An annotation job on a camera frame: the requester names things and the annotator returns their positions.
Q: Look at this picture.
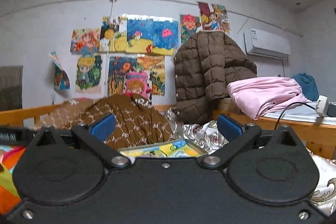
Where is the white floral satin quilt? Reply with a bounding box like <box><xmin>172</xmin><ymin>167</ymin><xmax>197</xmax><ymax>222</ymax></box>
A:
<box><xmin>160</xmin><ymin>108</ymin><xmax>335</xmax><ymax>215</ymax></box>

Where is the colourful striped brown quilt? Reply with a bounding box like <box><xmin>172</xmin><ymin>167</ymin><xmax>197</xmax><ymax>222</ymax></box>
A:
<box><xmin>0</xmin><ymin>93</ymin><xmax>176</xmax><ymax>215</ymax></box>

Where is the pink folded blanket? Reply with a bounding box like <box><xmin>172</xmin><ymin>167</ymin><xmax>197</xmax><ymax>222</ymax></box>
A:
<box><xmin>227</xmin><ymin>77</ymin><xmax>310</xmax><ymax>120</ymax></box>

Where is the grey tray with drawing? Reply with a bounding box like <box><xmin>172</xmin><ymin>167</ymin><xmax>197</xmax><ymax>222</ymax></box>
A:
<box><xmin>118</xmin><ymin>139</ymin><xmax>208</xmax><ymax>158</ymax></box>

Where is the blond boy drawing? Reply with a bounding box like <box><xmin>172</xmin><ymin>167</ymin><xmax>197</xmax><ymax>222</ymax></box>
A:
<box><xmin>75</xmin><ymin>54</ymin><xmax>102</xmax><ymax>94</ymax></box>

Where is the pink cartoon girl poster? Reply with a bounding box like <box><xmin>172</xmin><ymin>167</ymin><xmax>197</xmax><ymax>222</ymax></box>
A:
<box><xmin>123</xmin><ymin>71</ymin><xmax>152</xmax><ymax>100</ymax></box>

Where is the peeling colourful drawing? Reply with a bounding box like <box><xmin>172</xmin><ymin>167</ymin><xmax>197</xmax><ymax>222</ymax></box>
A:
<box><xmin>50</xmin><ymin>52</ymin><xmax>70</xmax><ymax>90</ymax></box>

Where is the starry night style drawing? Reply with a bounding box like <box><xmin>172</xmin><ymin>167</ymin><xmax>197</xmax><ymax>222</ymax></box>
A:
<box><xmin>108</xmin><ymin>55</ymin><xmax>137</xmax><ymax>96</ymax></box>

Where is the brown quilted jacket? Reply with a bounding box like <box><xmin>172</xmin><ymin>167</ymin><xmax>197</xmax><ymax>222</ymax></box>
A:
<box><xmin>174</xmin><ymin>31</ymin><xmax>257</xmax><ymax>124</ymax></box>

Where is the orange landscape dinosaur drawing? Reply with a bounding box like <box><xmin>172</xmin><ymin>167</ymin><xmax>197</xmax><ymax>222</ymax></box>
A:
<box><xmin>137</xmin><ymin>54</ymin><xmax>166</xmax><ymax>96</ymax></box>

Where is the red hair girl drawing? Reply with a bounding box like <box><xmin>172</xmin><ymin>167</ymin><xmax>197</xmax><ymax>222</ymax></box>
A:
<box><xmin>70</xmin><ymin>28</ymin><xmax>101</xmax><ymax>55</ymax></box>

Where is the white air conditioner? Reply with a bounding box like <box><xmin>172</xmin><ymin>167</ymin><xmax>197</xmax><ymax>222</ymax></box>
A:
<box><xmin>243</xmin><ymin>29</ymin><xmax>291</xmax><ymax>60</ymax></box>

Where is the moon and yellow drawing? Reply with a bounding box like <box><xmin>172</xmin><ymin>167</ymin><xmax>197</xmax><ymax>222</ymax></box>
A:
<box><xmin>99</xmin><ymin>16</ymin><xmax>127</xmax><ymax>52</ymax></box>

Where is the white power adapter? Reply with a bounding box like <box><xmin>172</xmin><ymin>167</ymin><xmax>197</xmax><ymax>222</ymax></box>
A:
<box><xmin>315</xmin><ymin>95</ymin><xmax>330</xmax><ymax>117</ymax></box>

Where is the blue yellow sea drawing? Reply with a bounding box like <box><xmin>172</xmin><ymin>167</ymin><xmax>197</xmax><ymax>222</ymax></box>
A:
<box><xmin>125</xmin><ymin>14</ymin><xmax>179</xmax><ymax>56</ymax></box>

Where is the black cable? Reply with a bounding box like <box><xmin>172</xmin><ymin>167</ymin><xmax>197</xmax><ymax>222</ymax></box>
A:
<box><xmin>274</xmin><ymin>101</ymin><xmax>317</xmax><ymax>131</ymax></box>

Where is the grey wall cabinet door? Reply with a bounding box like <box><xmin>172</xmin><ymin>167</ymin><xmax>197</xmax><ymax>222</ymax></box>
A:
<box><xmin>0</xmin><ymin>65</ymin><xmax>23</xmax><ymax>111</ymax></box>

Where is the wooden bed frame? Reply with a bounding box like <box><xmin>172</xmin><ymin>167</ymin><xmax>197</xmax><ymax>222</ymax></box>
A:
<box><xmin>1</xmin><ymin>104</ymin><xmax>335</xmax><ymax>159</ymax></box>

